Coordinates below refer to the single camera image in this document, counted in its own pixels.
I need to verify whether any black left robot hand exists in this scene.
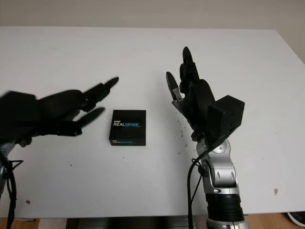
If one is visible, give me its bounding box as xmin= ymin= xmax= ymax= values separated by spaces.
xmin=30 ymin=76 xmax=120 ymax=138

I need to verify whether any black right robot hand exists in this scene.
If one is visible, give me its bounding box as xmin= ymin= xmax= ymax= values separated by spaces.
xmin=165 ymin=46 xmax=216 ymax=140

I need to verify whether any black RealSense box lid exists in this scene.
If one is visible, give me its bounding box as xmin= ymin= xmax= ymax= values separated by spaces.
xmin=108 ymin=109 xmax=147 ymax=147

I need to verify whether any dark grey robot torso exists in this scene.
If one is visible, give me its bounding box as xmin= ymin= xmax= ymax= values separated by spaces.
xmin=66 ymin=216 xmax=208 ymax=229

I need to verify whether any black and white shoe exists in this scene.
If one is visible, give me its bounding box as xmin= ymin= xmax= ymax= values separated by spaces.
xmin=287 ymin=211 xmax=305 ymax=226

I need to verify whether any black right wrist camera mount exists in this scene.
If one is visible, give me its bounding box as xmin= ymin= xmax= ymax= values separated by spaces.
xmin=206 ymin=94 xmax=245 ymax=146

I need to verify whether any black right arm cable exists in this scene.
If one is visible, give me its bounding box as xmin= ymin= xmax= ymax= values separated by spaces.
xmin=187 ymin=139 xmax=217 ymax=229

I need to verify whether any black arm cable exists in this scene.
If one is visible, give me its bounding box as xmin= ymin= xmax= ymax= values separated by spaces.
xmin=187 ymin=139 xmax=217 ymax=229
xmin=0 ymin=152 xmax=24 ymax=229

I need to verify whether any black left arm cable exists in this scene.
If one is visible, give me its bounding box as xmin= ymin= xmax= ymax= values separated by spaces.
xmin=0 ymin=152 xmax=24 ymax=229

